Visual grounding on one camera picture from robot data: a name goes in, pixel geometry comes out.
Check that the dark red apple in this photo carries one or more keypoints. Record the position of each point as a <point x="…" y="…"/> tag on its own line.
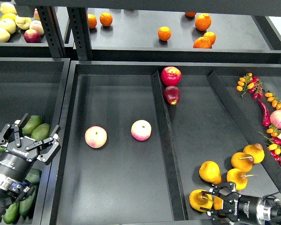
<point x="172" y="95"/>

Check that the lower cherry tomato bunch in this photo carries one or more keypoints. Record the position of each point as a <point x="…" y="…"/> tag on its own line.
<point x="273" y="142"/>

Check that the green avocado upper left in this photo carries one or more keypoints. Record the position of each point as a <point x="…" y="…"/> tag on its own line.
<point x="32" y="124"/>

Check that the yellow pear bottom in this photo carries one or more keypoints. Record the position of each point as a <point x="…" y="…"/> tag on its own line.
<point x="217" y="203"/>

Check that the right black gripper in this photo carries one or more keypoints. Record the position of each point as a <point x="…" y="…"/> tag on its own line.
<point x="236" y="207"/>

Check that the red apple on shelf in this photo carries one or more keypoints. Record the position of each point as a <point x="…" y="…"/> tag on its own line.
<point x="32" y="36"/>

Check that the yellow pear with brown tip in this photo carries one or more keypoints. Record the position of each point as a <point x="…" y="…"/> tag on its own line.
<point x="255" y="150"/>

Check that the pink apple centre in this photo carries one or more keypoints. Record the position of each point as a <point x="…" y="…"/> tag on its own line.
<point x="141" y="130"/>

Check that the pink apple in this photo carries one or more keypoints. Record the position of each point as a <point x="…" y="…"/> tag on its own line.
<point x="95" y="137"/>
<point x="141" y="130"/>

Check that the black display bin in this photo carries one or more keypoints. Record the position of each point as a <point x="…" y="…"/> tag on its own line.
<point x="124" y="182"/>
<point x="37" y="86"/>

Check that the dark green avocado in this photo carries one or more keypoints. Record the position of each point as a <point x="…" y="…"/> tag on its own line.
<point x="34" y="176"/>

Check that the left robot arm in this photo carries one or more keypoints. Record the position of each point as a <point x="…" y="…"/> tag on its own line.
<point x="12" y="191"/>

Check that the green avocado beside upper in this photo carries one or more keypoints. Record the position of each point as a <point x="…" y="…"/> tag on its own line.
<point x="41" y="132"/>

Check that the pink peach right bin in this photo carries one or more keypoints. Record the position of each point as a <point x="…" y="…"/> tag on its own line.
<point x="275" y="118"/>

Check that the small yellow pear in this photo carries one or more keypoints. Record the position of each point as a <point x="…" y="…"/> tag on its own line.
<point x="239" y="177"/>

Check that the black centre display bin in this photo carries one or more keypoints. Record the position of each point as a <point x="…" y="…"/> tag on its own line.
<point x="124" y="182"/>

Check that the black bin divider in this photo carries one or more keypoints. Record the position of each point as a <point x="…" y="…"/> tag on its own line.
<point x="247" y="114"/>
<point x="176" y="192"/>

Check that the red chili pepper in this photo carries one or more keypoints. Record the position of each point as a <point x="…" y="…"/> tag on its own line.
<point x="266" y="115"/>

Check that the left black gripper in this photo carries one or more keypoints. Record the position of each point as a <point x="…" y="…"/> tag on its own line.
<point x="21" y="152"/>

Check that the yellow lemon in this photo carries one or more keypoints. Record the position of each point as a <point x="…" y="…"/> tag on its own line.
<point x="11" y="16"/>

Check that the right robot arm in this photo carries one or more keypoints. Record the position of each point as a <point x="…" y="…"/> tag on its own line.
<point x="271" y="210"/>

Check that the black perforated post left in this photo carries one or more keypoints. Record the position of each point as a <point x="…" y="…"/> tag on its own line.
<point x="52" y="32"/>

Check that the yellow pear with stem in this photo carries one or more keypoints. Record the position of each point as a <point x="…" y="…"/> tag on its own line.
<point x="242" y="161"/>

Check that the yellow apple with stem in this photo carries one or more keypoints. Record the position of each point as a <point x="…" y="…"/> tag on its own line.
<point x="23" y="22"/>

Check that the cherry tomato bunch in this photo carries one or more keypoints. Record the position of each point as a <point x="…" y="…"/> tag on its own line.
<point x="250" y="84"/>
<point x="273" y="142"/>

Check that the black bin divider right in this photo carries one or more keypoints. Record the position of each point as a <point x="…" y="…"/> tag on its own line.
<point x="247" y="114"/>

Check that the pale pink peach shelf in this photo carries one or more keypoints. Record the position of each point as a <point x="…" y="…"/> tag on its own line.
<point x="37" y="25"/>

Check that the pale yellow apple middle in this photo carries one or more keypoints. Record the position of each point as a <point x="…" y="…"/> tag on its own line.
<point x="9" y="25"/>

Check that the pink apple left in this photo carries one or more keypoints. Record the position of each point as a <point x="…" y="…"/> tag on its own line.
<point x="95" y="137"/>

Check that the black left display bin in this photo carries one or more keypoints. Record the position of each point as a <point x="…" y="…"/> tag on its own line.
<point x="37" y="86"/>

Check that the upper cherry tomato bunch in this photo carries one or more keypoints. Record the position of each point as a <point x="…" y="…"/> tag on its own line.
<point x="250" y="84"/>

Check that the black bin divider left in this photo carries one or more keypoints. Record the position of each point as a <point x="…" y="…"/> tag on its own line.
<point x="176" y="192"/>

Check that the orange cherry tomato sprig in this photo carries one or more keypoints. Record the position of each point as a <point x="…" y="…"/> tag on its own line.
<point x="274" y="100"/>

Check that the black upper left tray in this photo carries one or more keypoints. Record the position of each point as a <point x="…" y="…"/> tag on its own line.
<point x="17" y="47"/>

